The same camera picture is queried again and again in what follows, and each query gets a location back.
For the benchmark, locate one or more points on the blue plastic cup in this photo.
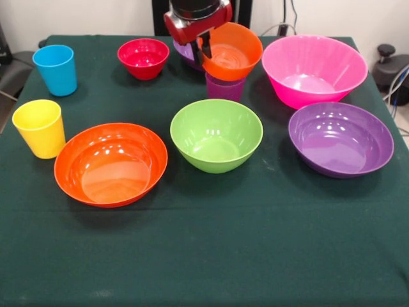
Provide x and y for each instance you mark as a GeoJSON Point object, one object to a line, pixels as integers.
{"type": "Point", "coordinates": [59, 80]}

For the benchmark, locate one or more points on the purple bowl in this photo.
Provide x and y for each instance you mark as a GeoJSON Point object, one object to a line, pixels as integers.
{"type": "Point", "coordinates": [338, 147]}
{"type": "Point", "coordinates": [187, 54]}

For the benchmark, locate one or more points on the small red bowl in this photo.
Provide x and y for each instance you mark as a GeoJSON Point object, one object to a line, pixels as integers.
{"type": "Point", "coordinates": [143, 65]}

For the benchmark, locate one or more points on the green bowl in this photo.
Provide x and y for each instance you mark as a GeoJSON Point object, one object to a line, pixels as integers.
{"type": "Point", "coordinates": [214, 156]}

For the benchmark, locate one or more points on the yellow plastic cup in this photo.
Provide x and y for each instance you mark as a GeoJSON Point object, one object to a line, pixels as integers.
{"type": "Point", "coordinates": [40, 140]}

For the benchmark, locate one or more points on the large orange bowl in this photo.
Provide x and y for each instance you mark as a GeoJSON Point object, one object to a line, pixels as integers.
{"type": "Point", "coordinates": [108, 166]}

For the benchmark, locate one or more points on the small orange bowl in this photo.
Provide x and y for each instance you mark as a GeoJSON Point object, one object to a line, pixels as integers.
{"type": "Point", "coordinates": [233, 60]}

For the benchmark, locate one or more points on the black equipment with knob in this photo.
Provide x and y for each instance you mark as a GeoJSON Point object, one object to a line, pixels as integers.
{"type": "Point", "coordinates": [388, 73]}

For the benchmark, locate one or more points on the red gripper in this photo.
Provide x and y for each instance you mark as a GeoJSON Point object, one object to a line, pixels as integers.
{"type": "Point", "coordinates": [191, 28]}

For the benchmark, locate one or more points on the dark green table cloth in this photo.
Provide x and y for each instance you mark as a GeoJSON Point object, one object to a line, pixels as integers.
{"type": "Point", "coordinates": [204, 240]}

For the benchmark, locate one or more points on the black chair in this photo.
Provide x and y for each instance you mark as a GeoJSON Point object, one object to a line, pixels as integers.
{"type": "Point", "coordinates": [14, 73]}

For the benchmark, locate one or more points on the large pink bowl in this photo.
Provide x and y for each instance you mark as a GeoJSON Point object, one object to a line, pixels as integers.
{"type": "Point", "coordinates": [313, 92]}

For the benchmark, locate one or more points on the purple plastic cup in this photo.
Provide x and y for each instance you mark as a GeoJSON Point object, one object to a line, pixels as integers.
{"type": "Point", "coordinates": [223, 91]}

